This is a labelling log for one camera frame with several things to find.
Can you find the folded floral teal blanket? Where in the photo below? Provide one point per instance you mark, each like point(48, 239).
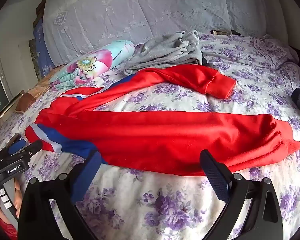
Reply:
point(91, 65)

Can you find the blue patterned cloth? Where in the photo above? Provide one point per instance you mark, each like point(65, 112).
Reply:
point(45, 64)

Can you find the white lace headboard cover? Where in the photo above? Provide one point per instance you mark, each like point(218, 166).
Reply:
point(74, 27)

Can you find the purple floral bed sheet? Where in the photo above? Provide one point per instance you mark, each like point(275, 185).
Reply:
point(123, 203)

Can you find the red track pants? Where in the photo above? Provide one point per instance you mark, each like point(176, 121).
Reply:
point(162, 141)

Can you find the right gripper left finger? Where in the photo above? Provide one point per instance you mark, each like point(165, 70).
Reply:
point(37, 221)

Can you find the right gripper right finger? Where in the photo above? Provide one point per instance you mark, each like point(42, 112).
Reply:
point(263, 220)

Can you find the person's left hand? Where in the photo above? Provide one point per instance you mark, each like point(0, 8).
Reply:
point(17, 202)

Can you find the folded grey garment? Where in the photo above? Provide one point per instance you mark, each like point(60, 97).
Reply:
point(166, 51)

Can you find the brown pillow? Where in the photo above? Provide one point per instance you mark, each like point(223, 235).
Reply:
point(29, 98)

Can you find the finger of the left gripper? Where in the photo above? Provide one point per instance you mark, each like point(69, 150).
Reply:
point(31, 147)
point(16, 146)

